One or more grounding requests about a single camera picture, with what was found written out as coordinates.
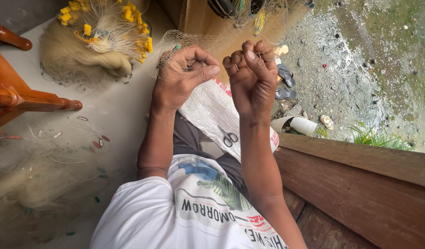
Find person's left hand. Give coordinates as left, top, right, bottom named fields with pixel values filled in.
left=152, top=45, right=221, bottom=113

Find person's right hand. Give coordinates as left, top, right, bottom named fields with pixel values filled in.
left=222, top=40, right=279, bottom=118

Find green netting needle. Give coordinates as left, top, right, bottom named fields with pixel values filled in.
left=164, top=44, right=181, bottom=62

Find translucent fishing net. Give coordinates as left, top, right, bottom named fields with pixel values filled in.
left=145, top=29, right=284, bottom=81

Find grey flip-flop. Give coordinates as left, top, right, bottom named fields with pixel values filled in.
left=275, top=88, right=298, bottom=100
left=277, top=64, right=297, bottom=88

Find beige plastic cup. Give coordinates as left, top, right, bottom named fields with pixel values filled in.
left=270, top=116, right=296, bottom=133

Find grey ribbed shoe sole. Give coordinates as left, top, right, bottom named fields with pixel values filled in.
left=283, top=103, right=303, bottom=118

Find white woven sack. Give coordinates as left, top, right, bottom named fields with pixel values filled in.
left=178, top=78, right=280, bottom=163

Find dark grey shorts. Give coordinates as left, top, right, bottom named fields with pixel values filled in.
left=173, top=111, right=250, bottom=199

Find white plastic cup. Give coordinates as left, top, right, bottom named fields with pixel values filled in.
left=289, top=116, right=318, bottom=137

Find yellow and blue slipper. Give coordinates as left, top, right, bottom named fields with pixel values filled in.
left=252, top=9, right=266, bottom=37

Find brown cardboard box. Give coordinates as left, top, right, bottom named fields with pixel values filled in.
left=156, top=0, right=230, bottom=39

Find tan worn sandal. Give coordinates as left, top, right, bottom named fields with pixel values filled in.
left=320, top=115, right=335, bottom=130

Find dark striped bundle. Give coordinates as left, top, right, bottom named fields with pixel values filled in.
left=207, top=0, right=246, bottom=19

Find net heap with yellow floats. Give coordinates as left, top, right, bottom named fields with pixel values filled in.
left=39, top=0, right=154, bottom=85

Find green grass tuft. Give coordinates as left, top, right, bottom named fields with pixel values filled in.
left=345, top=121, right=416, bottom=151

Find white printed t-shirt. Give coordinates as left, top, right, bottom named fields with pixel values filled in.
left=89, top=154, right=289, bottom=249

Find brown wooden bench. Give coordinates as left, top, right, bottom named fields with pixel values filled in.
left=273, top=133, right=425, bottom=249

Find brown wooden chair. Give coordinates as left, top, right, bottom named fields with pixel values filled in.
left=0, top=17, right=83, bottom=139

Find pale net pile with small floats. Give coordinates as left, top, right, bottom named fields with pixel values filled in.
left=0, top=116, right=137, bottom=249

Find grey-handled scissors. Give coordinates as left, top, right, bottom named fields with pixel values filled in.
left=223, top=132, right=239, bottom=148

